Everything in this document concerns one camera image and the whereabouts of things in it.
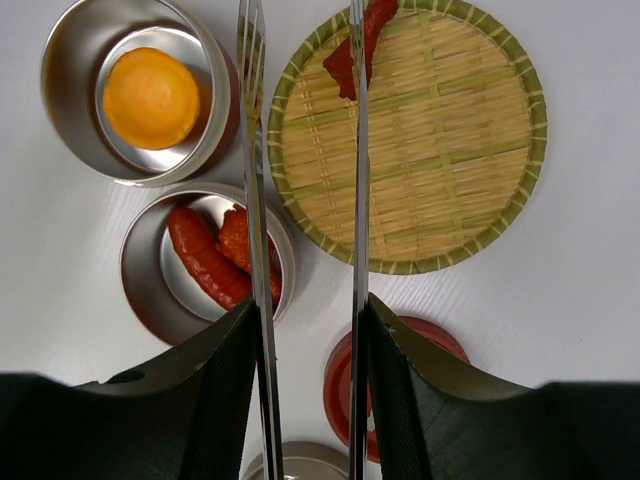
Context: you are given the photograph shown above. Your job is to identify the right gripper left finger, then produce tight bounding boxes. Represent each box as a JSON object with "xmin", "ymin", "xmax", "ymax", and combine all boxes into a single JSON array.
[{"xmin": 1, "ymin": 301, "xmax": 258, "ymax": 479}]

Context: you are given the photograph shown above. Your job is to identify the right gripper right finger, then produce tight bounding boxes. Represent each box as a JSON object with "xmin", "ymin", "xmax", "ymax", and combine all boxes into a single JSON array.
[{"xmin": 366, "ymin": 297, "xmax": 639, "ymax": 479}]

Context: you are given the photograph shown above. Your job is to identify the brown lid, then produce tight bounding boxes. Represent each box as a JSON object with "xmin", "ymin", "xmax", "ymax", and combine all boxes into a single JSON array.
[{"xmin": 240, "ymin": 440, "xmax": 351, "ymax": 480}]

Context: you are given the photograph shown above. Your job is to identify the steel bowl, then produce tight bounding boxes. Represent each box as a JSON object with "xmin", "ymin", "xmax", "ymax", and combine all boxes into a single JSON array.
[
  {"xmin": 118, "ymin": 182, "xmax": 297, "ymax": 347},
  {"xmin": 41, "ymin": 1, "xmax": 240, "ymax": 188}
]

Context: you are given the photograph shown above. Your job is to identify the red octopus sausage piece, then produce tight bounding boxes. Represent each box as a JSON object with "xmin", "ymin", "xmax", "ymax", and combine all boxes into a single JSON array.
[{"xmin": 217, "ymin": 204, "xmax": 282, "ymax": 308}]

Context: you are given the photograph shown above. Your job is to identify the orange egg yolk ball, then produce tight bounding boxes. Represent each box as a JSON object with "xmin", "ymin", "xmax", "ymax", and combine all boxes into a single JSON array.
[{"xmin": 102, "ymin": 47, "xmax": 201, "ymax": 150}]

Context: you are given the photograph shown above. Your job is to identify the metal tongs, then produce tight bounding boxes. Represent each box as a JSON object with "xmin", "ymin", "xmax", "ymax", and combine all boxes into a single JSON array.
[{"xmin": 237, "ymin": 1, "xmax": 370, "ymax": 479}]

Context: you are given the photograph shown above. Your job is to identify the round bamboo tray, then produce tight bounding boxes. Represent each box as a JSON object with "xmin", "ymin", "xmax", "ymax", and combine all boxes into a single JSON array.
[{"xmin": 267, "ymin": 1, "xmax": 548, "ymax": 275}]

